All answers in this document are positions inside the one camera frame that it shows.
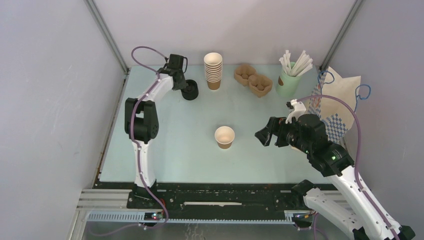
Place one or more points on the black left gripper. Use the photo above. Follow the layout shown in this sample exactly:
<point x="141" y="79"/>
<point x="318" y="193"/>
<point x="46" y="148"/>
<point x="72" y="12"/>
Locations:
<point x="183" y="84"/>

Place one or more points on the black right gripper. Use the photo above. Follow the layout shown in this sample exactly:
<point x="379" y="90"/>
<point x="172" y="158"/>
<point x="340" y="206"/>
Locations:
<point x="277" y="125"/>

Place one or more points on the single brown paper cup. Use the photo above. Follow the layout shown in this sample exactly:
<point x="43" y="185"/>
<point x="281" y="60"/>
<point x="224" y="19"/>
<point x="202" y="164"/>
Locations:
<point x="224" y="136"/>

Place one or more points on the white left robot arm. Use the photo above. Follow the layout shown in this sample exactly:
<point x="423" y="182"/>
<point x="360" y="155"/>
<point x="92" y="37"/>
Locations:
<point x="142" y="122"/>

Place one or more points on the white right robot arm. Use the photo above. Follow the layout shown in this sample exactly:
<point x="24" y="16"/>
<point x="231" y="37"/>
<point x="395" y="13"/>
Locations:
<point x="368" y="220"/>

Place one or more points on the stack of black cup lids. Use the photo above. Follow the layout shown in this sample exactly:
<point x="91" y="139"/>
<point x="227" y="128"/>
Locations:
<point x="191" y="91"/>

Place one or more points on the stack of brown paper cups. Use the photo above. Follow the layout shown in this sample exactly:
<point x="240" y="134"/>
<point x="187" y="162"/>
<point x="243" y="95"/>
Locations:
<point x="213" y="70"/>

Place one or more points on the brown pulp cup carrier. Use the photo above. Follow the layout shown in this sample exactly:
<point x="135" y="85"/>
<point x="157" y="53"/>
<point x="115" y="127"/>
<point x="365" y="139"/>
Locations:
<point x="259" y="84"/>

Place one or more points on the green straw holder cup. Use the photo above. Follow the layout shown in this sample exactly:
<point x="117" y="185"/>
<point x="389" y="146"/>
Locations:
<point x="287" y="84"/>

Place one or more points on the bundle of white wrapped straws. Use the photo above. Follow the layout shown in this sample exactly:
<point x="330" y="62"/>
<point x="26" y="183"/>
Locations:
<point x="303" y="64"/>

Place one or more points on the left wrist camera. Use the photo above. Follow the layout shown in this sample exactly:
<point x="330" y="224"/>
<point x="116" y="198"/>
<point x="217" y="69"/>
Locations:
<point x="176" y="62"/>

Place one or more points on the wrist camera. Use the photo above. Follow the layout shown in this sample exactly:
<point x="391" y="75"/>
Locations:
<point x="176" y="62"/>
<point x="297" y="109"/>

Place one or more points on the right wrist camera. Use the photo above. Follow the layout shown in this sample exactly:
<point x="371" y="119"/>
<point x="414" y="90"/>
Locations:
<point x="297" y="109"/>

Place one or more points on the paper takeout bag blue handles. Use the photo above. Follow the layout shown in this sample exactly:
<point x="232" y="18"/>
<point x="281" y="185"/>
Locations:
<point x="336" y="116"/>

